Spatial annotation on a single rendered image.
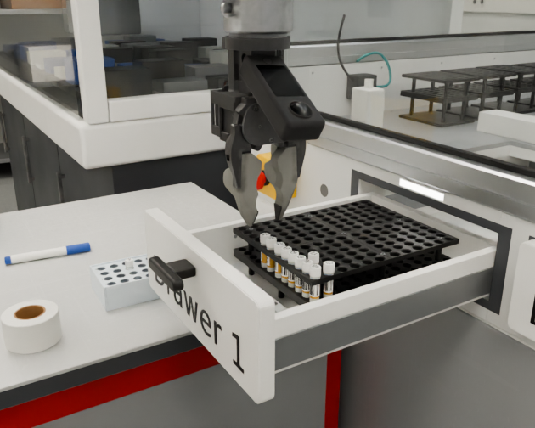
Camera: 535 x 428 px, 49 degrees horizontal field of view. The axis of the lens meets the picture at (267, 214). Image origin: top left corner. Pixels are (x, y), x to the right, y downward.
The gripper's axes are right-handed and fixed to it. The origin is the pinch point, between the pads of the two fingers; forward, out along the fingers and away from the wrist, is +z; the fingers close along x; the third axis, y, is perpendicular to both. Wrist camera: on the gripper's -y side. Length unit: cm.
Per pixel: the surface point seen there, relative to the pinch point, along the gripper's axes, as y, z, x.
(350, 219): 1.7, 4.0, -14.0
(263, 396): -16.2, 11.1, 10.2
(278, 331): -14.4, 6.0, 7.4
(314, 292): -10.3, 5.6, 0.3
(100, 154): 78, 11, -2
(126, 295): 19.1, 16.2, 12.1
